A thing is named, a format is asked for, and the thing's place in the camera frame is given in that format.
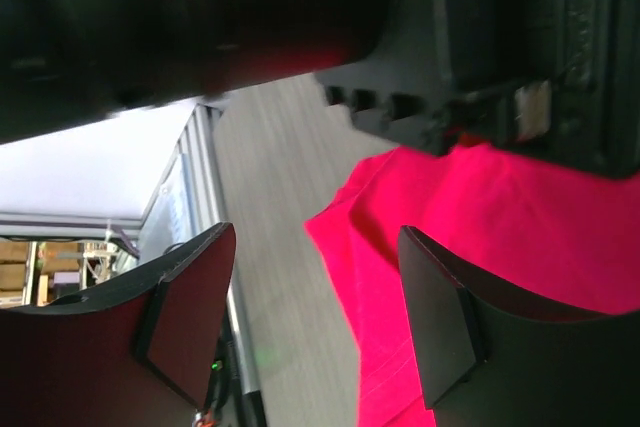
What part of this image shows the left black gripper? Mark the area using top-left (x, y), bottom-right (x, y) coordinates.
top-left (316, 0), bottom-right (639, 178)

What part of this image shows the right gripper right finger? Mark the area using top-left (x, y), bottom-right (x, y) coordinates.
top-left (398, 226), bottom-right (639, 426)

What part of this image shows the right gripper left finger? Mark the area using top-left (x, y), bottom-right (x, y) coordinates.
top-left (0, 221), bottom-right (237, 427)

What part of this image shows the red t shirt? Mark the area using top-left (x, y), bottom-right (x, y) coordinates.
top-left (306, 145), bottom-right (639, 426)

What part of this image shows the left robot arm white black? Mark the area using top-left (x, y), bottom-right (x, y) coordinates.
top-left (1, 0), bottom-right (639, 178)

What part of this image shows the aluminium front rail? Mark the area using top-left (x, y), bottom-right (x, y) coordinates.
top-left (136, 104), bottom-right (267, 426)

